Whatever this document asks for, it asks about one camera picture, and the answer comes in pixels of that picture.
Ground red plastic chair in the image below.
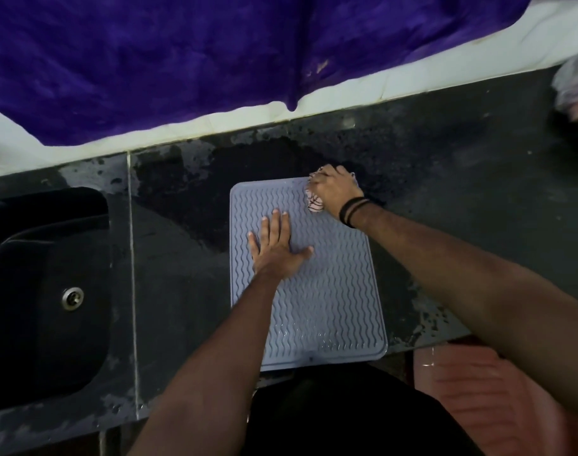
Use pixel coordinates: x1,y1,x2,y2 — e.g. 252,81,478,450
412,344,578,456

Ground black sink basin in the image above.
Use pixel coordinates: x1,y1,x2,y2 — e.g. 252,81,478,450
0,186,114,416

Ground grey ribbed silicone mat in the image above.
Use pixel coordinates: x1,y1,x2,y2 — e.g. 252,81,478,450
229,176,390,374

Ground person's left forearm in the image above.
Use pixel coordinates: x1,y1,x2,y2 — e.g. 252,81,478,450
127,270,283,456

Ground black thread wristband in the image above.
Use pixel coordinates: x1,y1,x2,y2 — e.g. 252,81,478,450
338,196,373,229

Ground clear plastic bag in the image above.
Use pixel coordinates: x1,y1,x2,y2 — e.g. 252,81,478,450
551,54,578,127

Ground person's left hand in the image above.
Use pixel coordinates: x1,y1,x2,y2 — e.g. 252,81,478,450
246,208,314,282

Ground person's right forearm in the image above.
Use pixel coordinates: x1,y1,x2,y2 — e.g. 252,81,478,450
355,203,578,423

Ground metal sink drain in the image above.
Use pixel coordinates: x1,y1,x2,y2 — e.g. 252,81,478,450
61,286,86,310

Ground person's right hand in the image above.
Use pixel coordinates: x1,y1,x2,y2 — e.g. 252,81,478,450
308,164,365,222

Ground checkered pink cleaning cloth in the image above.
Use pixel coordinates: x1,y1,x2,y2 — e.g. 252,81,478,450
303,165,359,215

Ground person's black trousers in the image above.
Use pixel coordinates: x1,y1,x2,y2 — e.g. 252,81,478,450
241,363,485,456

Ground purple hanging cloth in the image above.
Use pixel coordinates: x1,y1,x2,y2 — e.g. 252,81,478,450
0,0,539,148

